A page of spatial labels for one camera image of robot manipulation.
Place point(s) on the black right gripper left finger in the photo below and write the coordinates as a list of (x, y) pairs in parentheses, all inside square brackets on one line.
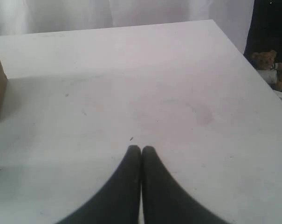
[(118, 201)]

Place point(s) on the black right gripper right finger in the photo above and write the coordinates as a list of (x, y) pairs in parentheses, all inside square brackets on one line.
[(164, 200)]

